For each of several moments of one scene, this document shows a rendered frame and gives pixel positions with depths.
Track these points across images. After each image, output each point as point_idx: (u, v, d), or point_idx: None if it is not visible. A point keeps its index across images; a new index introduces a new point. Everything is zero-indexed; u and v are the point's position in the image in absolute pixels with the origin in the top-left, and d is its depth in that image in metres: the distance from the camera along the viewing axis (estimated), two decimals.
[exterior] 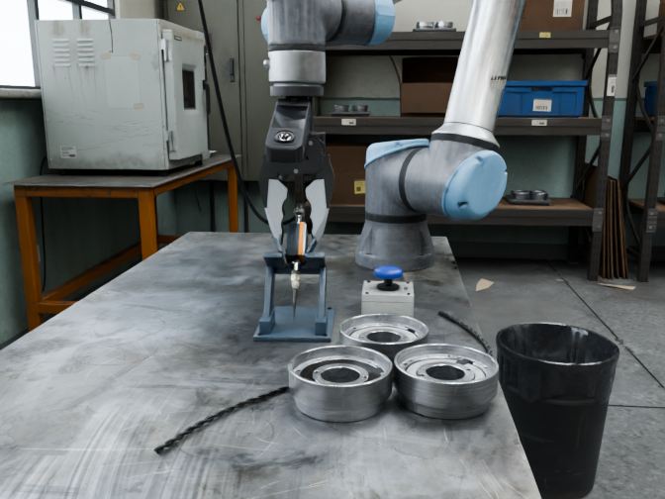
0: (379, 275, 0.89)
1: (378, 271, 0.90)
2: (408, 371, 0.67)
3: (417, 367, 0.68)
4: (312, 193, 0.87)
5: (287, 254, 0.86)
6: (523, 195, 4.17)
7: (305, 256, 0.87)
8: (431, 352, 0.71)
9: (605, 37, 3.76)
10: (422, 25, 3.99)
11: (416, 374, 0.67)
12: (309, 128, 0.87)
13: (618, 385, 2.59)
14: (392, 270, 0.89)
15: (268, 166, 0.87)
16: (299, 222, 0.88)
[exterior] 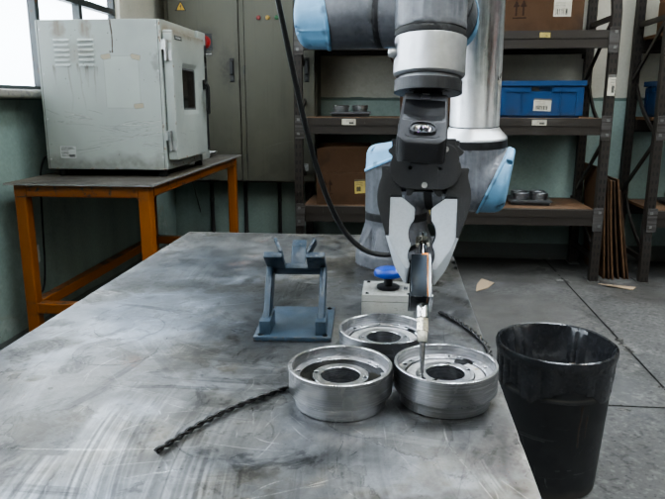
0: (379, 275, 0.89)
1: (378, 271, 0.90)
2: (408, 371, 0.67)
3: (417, 367, 0.68)
4: (439, 215, 0.67)
5: (413, 295, 0.65)
6: (523, 195, 4.17)
7: (430, 299, 0.65)
8: (431, 352, 0.71)
9: (605, 37, 3.76)
10: None
11: (416, 374, 0.67)
12: None
13: (618, 385, 2.59)
14: (392, 270, 0.89)
15: (389, 180, 0.67)
16: (422, 253, 0.67)
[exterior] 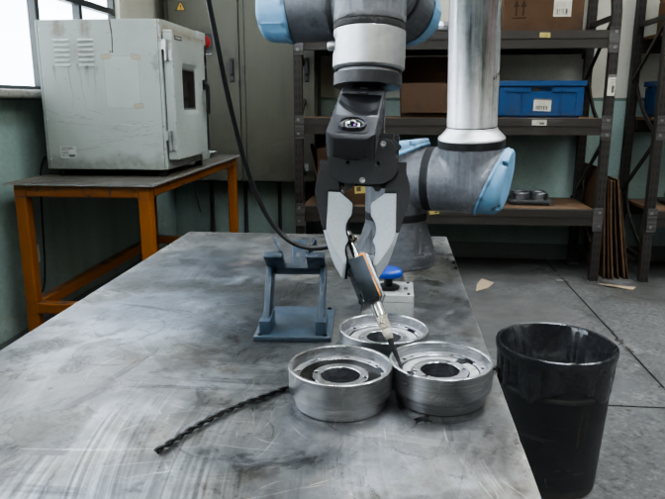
0: (379, 275, 0.89)
1: None
2: (404, 366, 0.69)
3: (415, 363, 0.69)
4: (379, 210, 0.67)
5: (366, 300, 0.65)
6: (523, 195, 4.17)
7: (383, 296, 0.66)
8: (435, 350, 0.72)
9: (605, 37, 3.76)
10: None
11: (410, 369, 0.68)
12: None
13: (618, 385, 2.59)
14: (392, 270, 0.89)
15: (328, 175, 0.67)
16: (358, 254, 0.67)
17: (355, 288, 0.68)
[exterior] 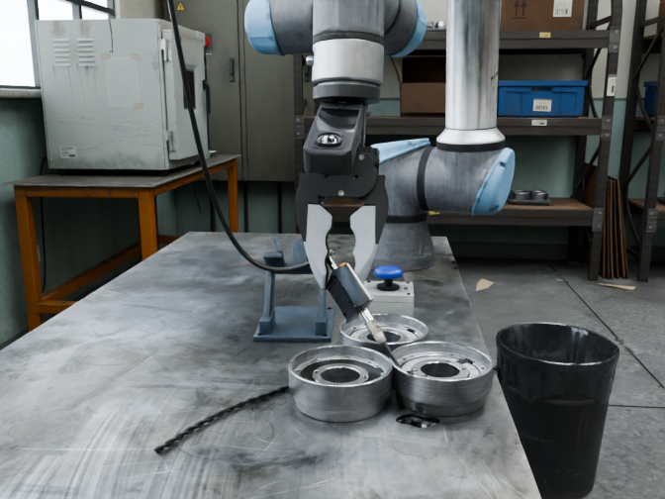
0: (379, 275, 0.89)
1: (378, 271, 0.90)
2: (404, 366, 0.69)
3: (415, 363, 0.69)
4: (358, 223, 0.68)
5: (357, 305, 0.66)
6: (523, 195, 4.17)
7: (370, 301, 0.67)
8: (435, 350, 0.72)
9: (605, 37, 3.76)
10: None
11: (410, 369, 0.68)
12: (360, 140, 0.68)
13: (618, 385, 2.59)
14: (392, 270, 0.89)
15: (307, 188, 0.68)
16: (340, 264, 0.68)
17: (339, 300, 0.69)
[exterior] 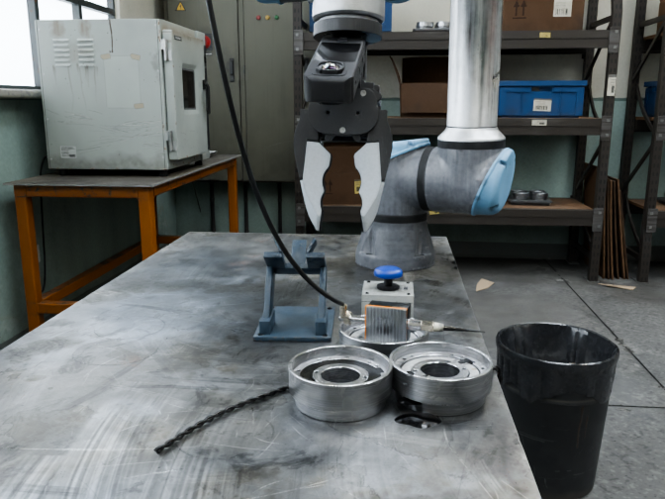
0: (379, 275, 0.89)
1: (378, 271, 0.90)
2: (404, 366, 0.69)
3: (415, 363, 0.69)
4: (362, 160, 0.66)
5: (409, 339, 0.76)
6: (523, 195, 4.17)
7: (406, 339, 0.74)
8: (435, 350, 0.72)
9: (605, 37, 3.76)
10: (422, 25, 3.99)
11: (410, 369, 0.68)
12: (361, 76, 0.67)
13: (618, 385, 2.59)
14: (392, 270, 0.89)
15: (307, 125, 0.66)
16: (366, 337, 0.76)
17: None
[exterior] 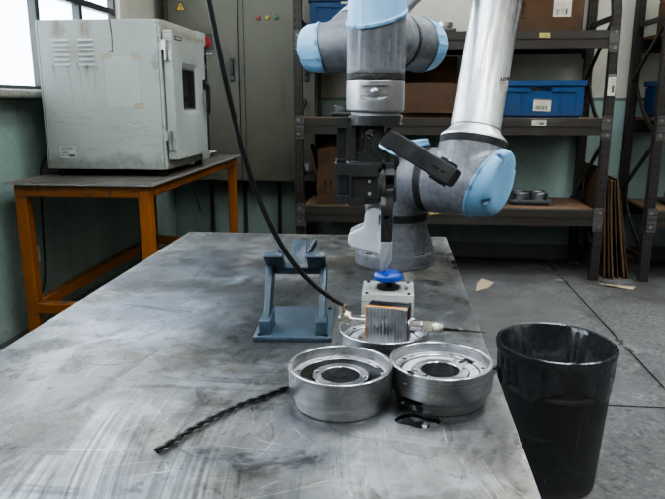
0: (379, 279, 0.89)
1: (378, 275, 0.90)
2: (404, 366, 0.69)
3: (415, 363, 0.69)
4: None
5: (409, 339, 0.76)
6: (523, 195, 4.17)
7: (406, 339, 0.74)
8: (435, 350, 0.72)
9: (605, 37, 3.76)
10: None
11: (410, 369, 0.68)
12: None
13: (618, 385, 2.59)
14: (392, 274, 0.89)
15: (393, 200, 0.85)
16: (366, 337, 0.76)
17: None
